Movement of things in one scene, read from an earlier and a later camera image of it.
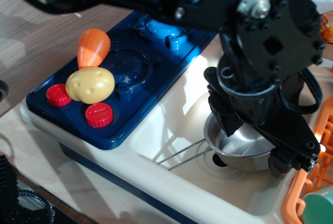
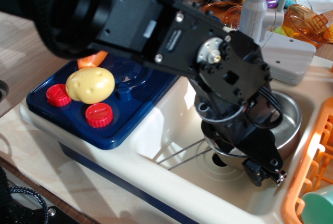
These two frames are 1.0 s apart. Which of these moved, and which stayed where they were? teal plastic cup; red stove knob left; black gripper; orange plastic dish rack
Moved: black gripper
Stayed: red stove knob left; teal plastic cup; orange plastic dish rack
